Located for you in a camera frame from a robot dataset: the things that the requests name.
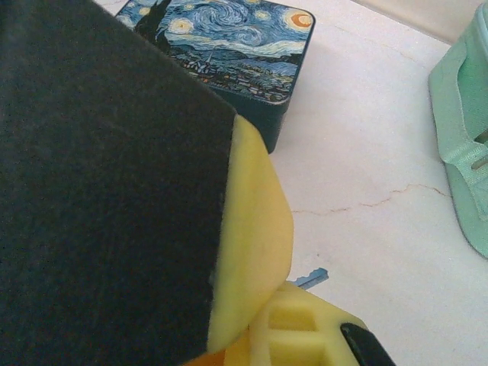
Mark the mint green plastic container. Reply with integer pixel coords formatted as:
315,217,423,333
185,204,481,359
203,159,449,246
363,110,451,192
427,5,488,261

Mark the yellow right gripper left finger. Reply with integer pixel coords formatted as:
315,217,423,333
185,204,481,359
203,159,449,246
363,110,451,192
207,323,252,366

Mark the starry night print tin box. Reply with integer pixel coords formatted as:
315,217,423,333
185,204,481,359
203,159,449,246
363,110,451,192
114,0,317,155

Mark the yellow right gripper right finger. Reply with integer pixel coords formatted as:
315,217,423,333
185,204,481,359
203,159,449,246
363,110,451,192
246,281,394,366

